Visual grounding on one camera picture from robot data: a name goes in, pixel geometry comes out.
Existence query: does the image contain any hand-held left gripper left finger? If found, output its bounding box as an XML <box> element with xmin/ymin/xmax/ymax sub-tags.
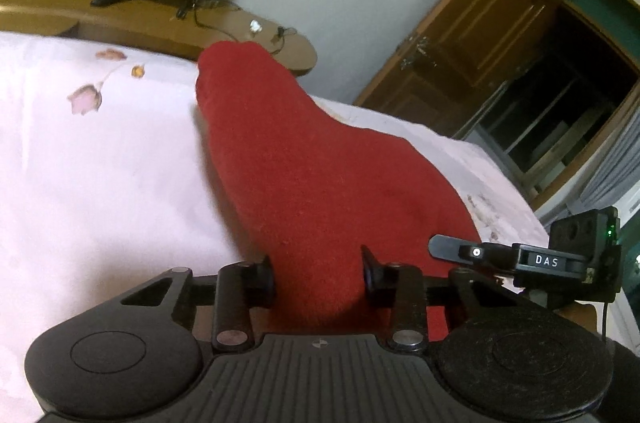
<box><xmin>120</xmin><ymin>255</ymin><xmax>277</xmax><ymax>354</ymax></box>

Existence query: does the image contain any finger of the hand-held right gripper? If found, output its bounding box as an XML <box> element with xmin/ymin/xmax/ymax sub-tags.
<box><xmin>428</xmin><ymin>234</ymin><xmax>517</xmax><ymax>277</ymax></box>

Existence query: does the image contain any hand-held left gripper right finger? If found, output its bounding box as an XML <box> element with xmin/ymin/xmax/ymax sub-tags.
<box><xmin>361</xmin><ymin>245</ymin><xmax>525</xmax><ymax>354</ymax></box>

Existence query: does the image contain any red knit garment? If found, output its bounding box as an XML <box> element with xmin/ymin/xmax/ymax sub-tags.
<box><xmin>195</xmin><ymin>42</ymin><xmax>483</xmax><ymax>339</ymax></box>

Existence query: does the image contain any grey curtain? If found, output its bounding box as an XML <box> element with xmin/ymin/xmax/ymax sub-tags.
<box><xmin>565</xmin><ymin>103</ymin><xmax>640</xmax><ymax>224</ymax></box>

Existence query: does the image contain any floral white bedsheet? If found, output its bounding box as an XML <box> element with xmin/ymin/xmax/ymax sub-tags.
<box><xmin>0</xmin><ymin>30</ymin><xmax>551</xmax><ymax>423</ymax></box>

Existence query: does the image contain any wooden door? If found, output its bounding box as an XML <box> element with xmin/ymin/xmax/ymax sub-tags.
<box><xmin>352</xmin><ymin>0</ymin><xmax>561</xmax><ymax>138</ymax></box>

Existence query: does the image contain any wooden TV stand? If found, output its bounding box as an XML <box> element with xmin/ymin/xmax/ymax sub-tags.
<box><xmin>0</xmin><ymin>0</ymin><xmax>319</xmax><ymax>76</ymax></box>

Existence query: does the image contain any wooden door frame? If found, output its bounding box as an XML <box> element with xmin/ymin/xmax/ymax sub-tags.
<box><xmin>452</xmin><ymin>0</ymin><xmax>640</xmax><ymax>211</ymax></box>

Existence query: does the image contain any black cable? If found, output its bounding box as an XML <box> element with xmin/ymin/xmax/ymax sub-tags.
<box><xmin>175</xmin><ymin>0</ymin><xmax>303</xmax><ymax>56</ymax></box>

